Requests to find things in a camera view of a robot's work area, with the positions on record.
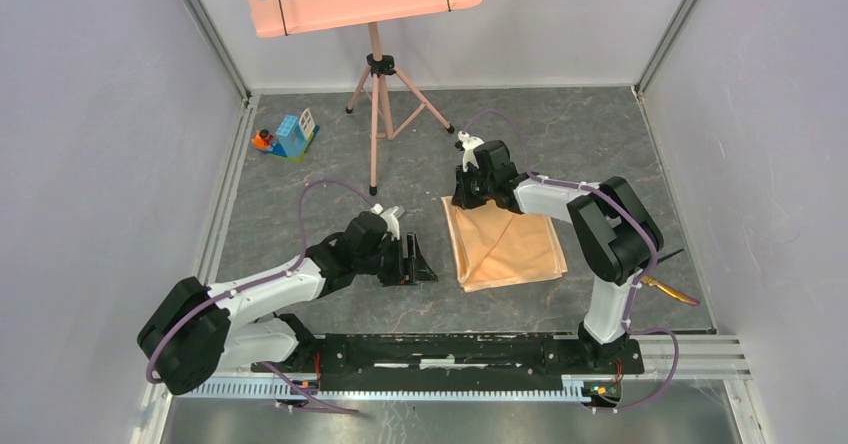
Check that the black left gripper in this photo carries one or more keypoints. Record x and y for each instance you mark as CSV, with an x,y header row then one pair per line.
x,y
415,267

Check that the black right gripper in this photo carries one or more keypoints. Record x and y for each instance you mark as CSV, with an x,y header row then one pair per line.
x,y
461,198

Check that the peach satin napkin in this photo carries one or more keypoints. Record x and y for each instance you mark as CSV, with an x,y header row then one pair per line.
x,y
493,247

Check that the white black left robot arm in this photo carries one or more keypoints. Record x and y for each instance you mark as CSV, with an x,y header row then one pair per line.
x,y
199,330

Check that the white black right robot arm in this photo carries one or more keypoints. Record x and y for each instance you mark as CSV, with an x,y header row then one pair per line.
x,y
619,239

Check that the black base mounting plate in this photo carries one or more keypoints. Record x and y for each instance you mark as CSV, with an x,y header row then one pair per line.
x,y
458,362

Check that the colourful toy brick house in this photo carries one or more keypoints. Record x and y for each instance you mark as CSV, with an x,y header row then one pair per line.
x,y
294,135

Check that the orange toy figure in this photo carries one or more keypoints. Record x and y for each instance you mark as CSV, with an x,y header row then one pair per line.
x,y
263,140

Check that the pink music stand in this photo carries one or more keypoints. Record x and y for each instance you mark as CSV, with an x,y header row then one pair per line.
x,y
395,100

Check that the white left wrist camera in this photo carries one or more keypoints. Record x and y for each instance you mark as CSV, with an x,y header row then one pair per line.
x,y
391,216

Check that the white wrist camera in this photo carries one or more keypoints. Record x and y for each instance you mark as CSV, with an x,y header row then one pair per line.
x,y
391,216
468,144

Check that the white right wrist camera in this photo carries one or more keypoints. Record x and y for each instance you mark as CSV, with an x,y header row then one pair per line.
x,y
468,144

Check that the grey slotted cable duct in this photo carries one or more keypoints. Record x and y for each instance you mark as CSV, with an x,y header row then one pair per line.
x,y
273,388

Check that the gold handled utensil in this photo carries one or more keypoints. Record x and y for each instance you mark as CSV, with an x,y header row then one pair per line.
x,y
670,291

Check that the black handled utensil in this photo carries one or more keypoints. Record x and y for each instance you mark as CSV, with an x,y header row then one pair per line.
x,y
669,256

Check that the aluminium frame rail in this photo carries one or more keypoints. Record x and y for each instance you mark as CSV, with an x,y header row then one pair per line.
x,y
699,357

